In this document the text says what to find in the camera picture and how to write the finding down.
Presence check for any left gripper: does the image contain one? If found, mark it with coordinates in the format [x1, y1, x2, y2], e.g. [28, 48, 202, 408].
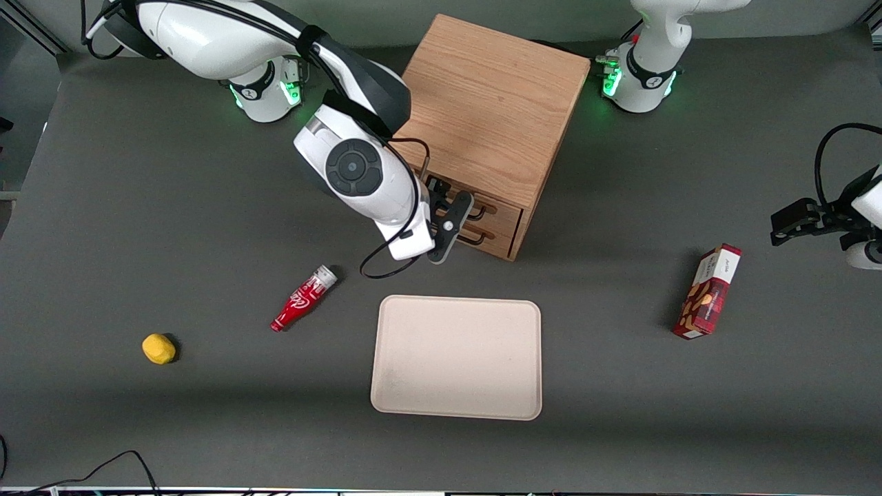
[770, 167, 882, 247]

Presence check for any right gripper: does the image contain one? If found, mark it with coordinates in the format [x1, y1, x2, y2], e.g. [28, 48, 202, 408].
[416, 176, 451, 242]

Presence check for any wooden drawer shallow front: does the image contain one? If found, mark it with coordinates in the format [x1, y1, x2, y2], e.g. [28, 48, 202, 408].
[473, 193, 523, 236]

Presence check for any wooden drawer deep front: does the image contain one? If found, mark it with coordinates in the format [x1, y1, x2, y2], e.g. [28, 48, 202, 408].
[455, 222, 520, 260]

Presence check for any oak wooden drawer cabinet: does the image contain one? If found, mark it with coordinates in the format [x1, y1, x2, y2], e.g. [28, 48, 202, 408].
[389, 14, 592, 262]

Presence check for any red snack box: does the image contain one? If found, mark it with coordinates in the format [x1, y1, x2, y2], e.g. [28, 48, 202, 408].
[673, 243, 743, 340]

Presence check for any beige plastic tray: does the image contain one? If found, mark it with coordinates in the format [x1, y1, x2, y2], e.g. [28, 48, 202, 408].
[370, 295, 543, 422]

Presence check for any red cola bottle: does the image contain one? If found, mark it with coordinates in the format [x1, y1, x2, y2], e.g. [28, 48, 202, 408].
[269, 265, 339, 333]

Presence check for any yellow lemon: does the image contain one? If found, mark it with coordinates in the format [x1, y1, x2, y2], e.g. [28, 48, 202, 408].
[142, 333, 177, 365]

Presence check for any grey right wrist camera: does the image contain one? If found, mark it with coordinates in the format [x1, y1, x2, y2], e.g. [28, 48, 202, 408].
[427, 191, 476, 266]

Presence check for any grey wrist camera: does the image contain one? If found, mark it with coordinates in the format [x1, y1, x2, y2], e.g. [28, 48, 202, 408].
[427, 191, 476, 266]
[839, 233, 882, 271]

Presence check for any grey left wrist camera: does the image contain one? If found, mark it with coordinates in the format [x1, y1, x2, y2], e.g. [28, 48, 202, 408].
[839, 233, 882, 271]

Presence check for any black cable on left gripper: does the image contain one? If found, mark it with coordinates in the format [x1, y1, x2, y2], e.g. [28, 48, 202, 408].
[814, 123, 882, 207]

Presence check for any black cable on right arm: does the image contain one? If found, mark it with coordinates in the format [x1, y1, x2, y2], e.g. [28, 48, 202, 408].
[360, 136, 431, 280]

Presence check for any black cable at table edge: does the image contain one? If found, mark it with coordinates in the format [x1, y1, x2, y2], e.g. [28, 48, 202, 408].
[0, 435, 161, 496]

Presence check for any aluminium frame rail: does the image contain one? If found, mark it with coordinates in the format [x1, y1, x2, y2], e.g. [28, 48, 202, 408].
[0, 0, 71, 56]

